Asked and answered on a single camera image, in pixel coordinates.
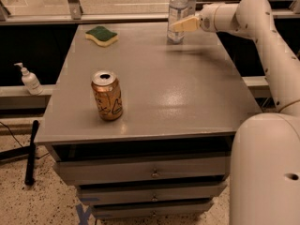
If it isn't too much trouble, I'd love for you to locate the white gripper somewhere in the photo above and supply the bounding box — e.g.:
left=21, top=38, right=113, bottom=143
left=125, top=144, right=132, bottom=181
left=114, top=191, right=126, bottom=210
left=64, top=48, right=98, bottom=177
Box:
left=170, top=3, right=222, bottom=32

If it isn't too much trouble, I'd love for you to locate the clear plastic water bottle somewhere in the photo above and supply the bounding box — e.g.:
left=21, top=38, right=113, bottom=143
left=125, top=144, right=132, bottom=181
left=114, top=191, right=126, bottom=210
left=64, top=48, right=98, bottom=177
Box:
left=167, top=0, right=188, bottom=44

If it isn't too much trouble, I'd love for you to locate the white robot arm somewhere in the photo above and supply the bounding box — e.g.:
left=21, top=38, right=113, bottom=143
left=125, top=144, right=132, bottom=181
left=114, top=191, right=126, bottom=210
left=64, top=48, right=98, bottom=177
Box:
left=171, top=0, right=300, bottom=225

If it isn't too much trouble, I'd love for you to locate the orange soda can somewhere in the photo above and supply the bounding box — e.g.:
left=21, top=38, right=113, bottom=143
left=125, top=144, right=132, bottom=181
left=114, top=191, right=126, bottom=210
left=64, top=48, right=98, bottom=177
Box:
left=91, top=70, right=123, bottom=121

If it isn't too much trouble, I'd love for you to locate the white pump dispenser bottle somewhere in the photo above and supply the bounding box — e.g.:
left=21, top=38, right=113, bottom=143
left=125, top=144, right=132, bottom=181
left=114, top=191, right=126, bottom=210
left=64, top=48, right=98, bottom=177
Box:
left=16, top=63, right=43, bottom=95

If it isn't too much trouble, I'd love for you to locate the green yellow sponge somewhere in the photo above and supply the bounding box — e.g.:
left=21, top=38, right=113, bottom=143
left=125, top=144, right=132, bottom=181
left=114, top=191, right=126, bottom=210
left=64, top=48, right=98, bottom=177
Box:
left=85, top=26, right=118, bottom=47

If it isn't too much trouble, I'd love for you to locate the grey drawer cabinet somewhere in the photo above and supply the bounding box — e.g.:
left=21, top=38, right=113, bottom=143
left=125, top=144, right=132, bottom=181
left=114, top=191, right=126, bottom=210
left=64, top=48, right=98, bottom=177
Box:
left=35, top=20, right=263, bottom=220

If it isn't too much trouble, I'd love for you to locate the top grey drawer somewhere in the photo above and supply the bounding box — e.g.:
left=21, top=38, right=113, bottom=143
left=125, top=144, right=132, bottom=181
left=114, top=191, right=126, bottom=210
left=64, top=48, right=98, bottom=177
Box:
left=53, top=156, right=230, bottom=186

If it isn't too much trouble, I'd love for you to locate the grey drawer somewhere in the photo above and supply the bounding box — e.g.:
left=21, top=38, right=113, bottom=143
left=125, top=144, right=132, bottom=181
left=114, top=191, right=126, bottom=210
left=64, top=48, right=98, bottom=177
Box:
left=92, top=199, right=213, bottom=219
left=77, top=182, right=227, bottom=205
left=53, top=156, right=230, bottom=186

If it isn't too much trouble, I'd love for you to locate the middle grey drawer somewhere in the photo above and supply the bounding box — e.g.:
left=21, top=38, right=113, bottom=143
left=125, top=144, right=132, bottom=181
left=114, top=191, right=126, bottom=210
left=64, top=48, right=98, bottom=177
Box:
left=77, top=182, right=227, bottom=205

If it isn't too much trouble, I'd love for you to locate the bottom grey drawer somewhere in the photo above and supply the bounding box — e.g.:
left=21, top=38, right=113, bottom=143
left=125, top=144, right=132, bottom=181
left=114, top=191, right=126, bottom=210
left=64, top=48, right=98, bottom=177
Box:
left=92, top=199, right=213, bottom=219

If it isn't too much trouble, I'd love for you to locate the black stand leg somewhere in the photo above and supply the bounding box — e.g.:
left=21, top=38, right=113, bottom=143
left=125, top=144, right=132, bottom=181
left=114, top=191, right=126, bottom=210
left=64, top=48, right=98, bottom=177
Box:
left=24, top=120, right=39, bottom=186

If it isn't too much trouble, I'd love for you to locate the metal railing frame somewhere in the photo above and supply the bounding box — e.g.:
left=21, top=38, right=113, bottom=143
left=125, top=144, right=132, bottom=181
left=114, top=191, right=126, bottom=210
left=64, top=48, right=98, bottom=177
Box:
left=0, top=0, right=299, bottom=25

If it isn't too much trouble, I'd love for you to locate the black cable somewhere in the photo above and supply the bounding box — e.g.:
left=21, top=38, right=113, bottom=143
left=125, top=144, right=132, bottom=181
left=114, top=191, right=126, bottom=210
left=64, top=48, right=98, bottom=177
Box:
left=0, top=121, right=24, bottom=148

